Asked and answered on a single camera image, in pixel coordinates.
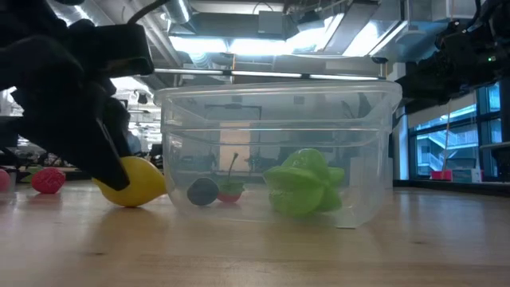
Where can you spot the person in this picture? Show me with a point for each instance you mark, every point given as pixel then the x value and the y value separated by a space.
pixel 133 142

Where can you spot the yellow toy lemon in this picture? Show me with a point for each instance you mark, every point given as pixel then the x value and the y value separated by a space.
pixel 143 183

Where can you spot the silver ventilation duct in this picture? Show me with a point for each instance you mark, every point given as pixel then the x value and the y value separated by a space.
pixel 181 10

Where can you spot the dark blue toy berry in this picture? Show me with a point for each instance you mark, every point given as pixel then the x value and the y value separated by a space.
pixel 203 192

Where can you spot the clear plastic tupperware container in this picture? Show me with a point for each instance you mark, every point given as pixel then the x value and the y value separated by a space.
pixel 279 103

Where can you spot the pale blue storage box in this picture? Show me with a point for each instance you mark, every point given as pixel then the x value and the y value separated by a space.
pixel 468 175

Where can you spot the red toy cherry with stem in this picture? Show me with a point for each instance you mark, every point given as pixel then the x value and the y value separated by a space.
pixel 230 191

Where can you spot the long ceiling light bar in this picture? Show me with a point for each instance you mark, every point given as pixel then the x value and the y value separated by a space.
pixel 259 73

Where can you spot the pink storage box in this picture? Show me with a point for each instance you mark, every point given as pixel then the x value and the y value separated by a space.
pixel 441 175

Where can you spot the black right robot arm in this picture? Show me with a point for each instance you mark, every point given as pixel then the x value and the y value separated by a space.
pixel 490 36

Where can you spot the green toy starfruit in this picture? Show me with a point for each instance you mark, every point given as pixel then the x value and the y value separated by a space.
pixel 299 187

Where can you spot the bright red toy strawberry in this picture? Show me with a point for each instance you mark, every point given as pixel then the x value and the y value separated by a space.
pixel 48 181

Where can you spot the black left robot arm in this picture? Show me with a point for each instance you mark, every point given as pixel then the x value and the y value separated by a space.
pixel 24 16

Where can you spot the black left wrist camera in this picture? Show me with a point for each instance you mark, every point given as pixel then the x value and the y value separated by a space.
pixel 115 48

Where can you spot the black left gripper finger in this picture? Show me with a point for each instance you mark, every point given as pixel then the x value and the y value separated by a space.
pixel 117 127
pixel 91 151

